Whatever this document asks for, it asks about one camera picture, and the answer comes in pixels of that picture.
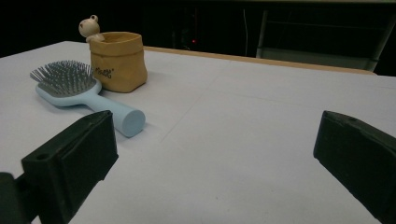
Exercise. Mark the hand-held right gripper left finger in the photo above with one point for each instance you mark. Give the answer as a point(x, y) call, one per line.
point(77, 155)

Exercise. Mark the tan bag-shaped holder with bear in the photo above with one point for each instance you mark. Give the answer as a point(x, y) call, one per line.
point(121, 62)

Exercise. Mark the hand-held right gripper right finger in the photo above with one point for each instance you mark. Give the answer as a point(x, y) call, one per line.
point(361, 155)

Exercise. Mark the white table cover sheet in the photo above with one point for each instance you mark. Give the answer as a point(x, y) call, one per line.
point(218, 124)

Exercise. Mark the grey metal table frame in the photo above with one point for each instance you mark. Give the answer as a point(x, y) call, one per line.
point(311, 58)

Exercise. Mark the wooden table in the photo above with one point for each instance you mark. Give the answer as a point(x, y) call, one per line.
point(249, 59)

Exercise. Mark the grey-blue microphone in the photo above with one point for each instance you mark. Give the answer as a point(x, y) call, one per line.
point(93, 100)

